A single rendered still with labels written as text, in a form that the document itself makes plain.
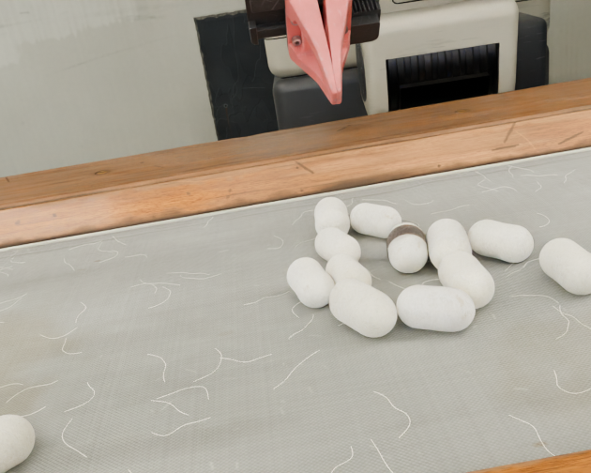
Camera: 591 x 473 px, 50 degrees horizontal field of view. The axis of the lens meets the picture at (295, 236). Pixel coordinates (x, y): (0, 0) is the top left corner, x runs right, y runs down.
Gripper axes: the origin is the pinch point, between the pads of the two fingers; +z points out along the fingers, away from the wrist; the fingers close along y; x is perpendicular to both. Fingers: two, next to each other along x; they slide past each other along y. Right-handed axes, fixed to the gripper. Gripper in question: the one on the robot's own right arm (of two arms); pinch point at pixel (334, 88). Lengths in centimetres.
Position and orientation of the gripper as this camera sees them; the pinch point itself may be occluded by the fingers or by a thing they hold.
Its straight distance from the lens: 44.6
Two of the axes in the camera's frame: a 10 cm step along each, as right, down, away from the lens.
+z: 1.6, 8.9, -4.2
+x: 0.4, 4.2, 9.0
